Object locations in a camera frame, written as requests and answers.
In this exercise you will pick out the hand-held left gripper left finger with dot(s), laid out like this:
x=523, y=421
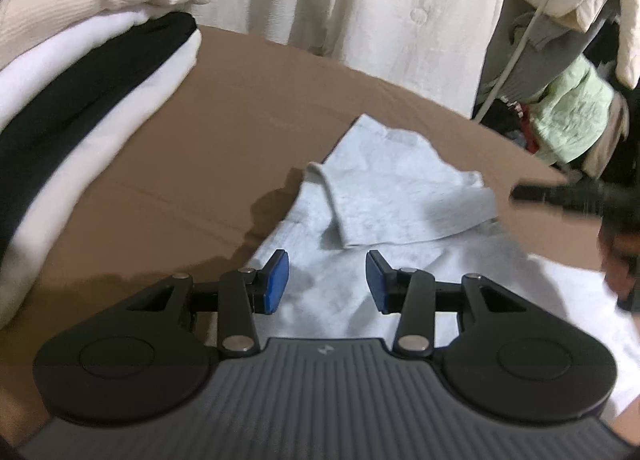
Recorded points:
x=277, y=280

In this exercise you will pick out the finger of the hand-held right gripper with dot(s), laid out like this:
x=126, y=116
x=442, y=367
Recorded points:
x=550, y=192

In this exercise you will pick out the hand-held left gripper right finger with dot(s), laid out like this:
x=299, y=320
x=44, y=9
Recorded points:
x=377, y=280

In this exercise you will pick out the light grey t-shirt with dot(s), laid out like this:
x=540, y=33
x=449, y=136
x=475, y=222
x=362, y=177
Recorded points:
x=400, y=180

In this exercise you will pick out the pile of dark clothes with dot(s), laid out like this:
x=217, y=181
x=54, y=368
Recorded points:
x=500, y=115

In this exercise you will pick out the stack of folded clothes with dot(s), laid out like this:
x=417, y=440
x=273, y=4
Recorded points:
x=75, y=90

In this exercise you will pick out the green fluffy garment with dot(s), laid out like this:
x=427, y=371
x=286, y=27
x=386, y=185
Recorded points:
x=570, y=110

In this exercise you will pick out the grey knit garment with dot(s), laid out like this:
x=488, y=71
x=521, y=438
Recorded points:
x=545, y=65

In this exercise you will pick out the hanging cream shirt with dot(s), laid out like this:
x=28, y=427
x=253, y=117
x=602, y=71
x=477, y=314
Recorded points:
x=375, y=0

